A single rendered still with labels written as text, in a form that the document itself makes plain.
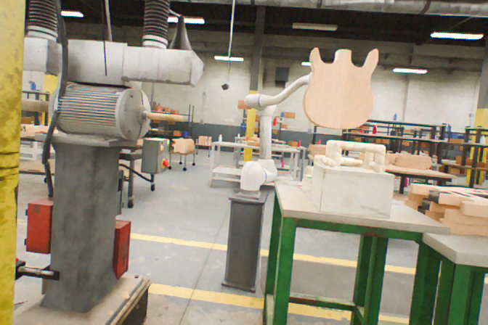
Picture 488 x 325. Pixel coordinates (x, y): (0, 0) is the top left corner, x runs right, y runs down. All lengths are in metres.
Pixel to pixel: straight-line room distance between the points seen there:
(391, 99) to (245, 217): 12.47
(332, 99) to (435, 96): 13.68
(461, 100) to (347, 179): 14.70
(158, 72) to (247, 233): 1.32
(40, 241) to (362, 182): 1.47
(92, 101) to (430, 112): 14.35
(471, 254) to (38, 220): 1.72
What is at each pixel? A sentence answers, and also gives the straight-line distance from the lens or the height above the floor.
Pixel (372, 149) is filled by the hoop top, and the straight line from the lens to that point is 1.02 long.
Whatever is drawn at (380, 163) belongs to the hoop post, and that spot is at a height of 1.14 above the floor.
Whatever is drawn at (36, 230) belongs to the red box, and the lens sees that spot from 1.53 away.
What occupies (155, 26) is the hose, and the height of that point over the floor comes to 1.63.
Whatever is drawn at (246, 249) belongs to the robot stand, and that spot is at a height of 0.32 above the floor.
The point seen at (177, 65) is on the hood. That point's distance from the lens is 1.05.
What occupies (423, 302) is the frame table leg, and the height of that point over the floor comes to 0.63.
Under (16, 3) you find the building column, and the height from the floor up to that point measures 1.33.
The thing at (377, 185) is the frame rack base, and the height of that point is 1.06.
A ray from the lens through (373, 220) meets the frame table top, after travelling 1.05.
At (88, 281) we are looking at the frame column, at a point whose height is 0.44.
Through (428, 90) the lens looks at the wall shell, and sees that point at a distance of 14.73.
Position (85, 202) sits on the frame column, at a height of 0.82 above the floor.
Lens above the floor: 1.22
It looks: 3 degrees down
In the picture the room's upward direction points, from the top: 5 degrees clockwise
